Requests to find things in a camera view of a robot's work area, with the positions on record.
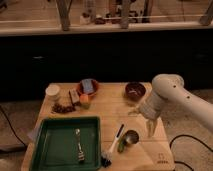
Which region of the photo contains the green toy vegetable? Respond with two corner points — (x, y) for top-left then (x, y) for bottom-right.
(117, 139), (126, 153)

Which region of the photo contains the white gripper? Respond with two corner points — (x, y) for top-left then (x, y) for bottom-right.
(128, 91), (167, 137)

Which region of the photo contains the small metal cup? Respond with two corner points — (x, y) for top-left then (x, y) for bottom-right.
(125, 130), (139, 145)

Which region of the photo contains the white paper cup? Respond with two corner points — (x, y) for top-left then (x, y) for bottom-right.
(45, 84), (60, 101)

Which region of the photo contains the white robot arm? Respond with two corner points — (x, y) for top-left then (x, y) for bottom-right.
(132, 74), (213, 137)

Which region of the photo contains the dark red bowl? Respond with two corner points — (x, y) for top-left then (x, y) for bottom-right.
(125, 82), (146, 101)

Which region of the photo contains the orange green toy fruit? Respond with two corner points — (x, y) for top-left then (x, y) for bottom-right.
(80, 94), (91, 109)

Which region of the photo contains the metal fork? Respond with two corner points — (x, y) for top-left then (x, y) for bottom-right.
(75, 129), (85, 163)

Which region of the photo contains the bunch of dark grapes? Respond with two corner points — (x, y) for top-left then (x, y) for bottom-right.
(52, 103), (75, 114)

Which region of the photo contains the orange bowl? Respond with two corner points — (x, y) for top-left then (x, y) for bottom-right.
(76, 78), (99, 97)

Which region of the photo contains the green plastic tray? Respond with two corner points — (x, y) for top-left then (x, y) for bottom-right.
(29, 117), (101, 171)

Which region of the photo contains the black cable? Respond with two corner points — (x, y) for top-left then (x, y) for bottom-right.
(168, 134), (213, 171)
(0, 105), (28, 152)

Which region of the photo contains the black cable left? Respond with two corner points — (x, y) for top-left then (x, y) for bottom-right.
(0, 105), (28, 152)

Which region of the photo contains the brown wooden block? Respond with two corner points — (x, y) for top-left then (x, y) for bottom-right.
(69, 89), (80, 105)

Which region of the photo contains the black cable right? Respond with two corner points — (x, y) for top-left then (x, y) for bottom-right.
(168, 134), (213, 171)

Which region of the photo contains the blue sponge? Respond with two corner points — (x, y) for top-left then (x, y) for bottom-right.
(81, 79), (94, 94)

